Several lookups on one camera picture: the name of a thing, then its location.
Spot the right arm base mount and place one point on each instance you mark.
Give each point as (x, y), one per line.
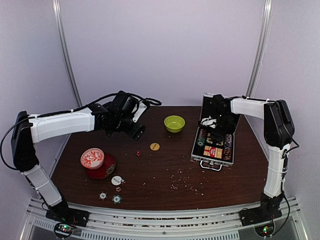
(252, 216)

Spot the yellow round button chip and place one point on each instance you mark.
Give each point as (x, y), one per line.
(154, 146)

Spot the aluminium frame post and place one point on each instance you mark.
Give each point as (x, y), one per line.
(65, 52)
(261, 48)

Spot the right aluminium frame post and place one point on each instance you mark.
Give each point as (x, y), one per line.
(261, 48)

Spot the blue banded card deck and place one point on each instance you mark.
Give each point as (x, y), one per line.
(209, 139)

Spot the white red poker chip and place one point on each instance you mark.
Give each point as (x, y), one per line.
(103, 196)

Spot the mixed chip stack in case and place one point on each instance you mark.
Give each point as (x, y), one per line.
(228, 148)

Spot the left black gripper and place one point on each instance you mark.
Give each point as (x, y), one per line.
(137, 132)

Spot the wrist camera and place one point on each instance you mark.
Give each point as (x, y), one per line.
(138, 110)
(208, 122)

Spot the white dealer button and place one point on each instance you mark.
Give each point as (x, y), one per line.
(116, 180)

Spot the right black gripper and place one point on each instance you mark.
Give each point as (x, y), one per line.
(219, 134)

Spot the green poker chip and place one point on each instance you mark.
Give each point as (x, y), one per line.
(117, 199)

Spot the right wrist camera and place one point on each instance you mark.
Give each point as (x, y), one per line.
(208, 122)

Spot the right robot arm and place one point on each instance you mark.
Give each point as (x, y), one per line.
(278, 130)

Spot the red banded card deck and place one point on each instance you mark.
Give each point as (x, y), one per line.
(213, 152)

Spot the left aluminium frame post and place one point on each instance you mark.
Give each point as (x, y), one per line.
(65, 52)

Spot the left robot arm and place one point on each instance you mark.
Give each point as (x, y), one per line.
(119, 115)

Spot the aluminium front rail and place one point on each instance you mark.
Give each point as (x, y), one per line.
(222, 223)

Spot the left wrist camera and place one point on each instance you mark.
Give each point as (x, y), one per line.
(138, 110)

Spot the green chip stack in case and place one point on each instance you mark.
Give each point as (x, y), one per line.
(201, 137)

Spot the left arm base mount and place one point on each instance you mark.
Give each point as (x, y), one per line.
(70, 216)

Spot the green plastic bowl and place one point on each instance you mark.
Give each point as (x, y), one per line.
(174, 123)

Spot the aluminium poker chip case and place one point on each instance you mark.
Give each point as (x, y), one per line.
(216, 106)

